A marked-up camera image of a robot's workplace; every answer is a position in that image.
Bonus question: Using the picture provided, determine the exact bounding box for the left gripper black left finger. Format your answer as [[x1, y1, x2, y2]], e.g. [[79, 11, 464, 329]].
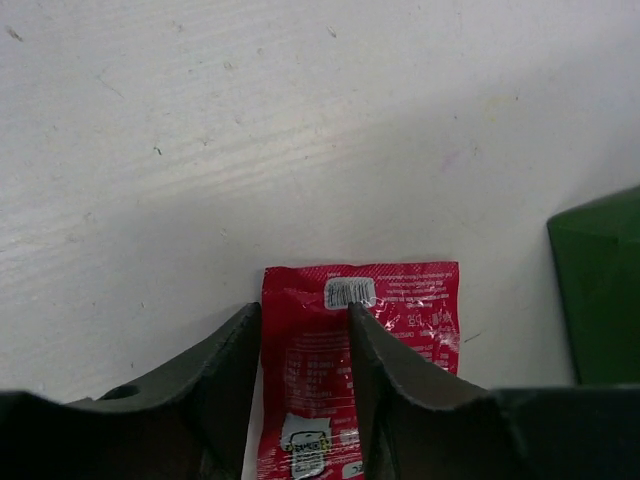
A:
[[1, 303, 261, 479]]

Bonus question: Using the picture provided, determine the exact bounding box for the small pink candy packet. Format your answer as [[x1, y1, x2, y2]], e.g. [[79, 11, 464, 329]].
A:
[[256, 261, 460, 479]]

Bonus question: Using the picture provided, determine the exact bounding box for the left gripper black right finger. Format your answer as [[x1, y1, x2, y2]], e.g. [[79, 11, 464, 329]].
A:
[[348, 304, 639, 479]]

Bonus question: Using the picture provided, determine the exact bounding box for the green paper bag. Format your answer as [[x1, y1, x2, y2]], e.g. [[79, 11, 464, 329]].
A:
[[547, 187, 639, 385]]

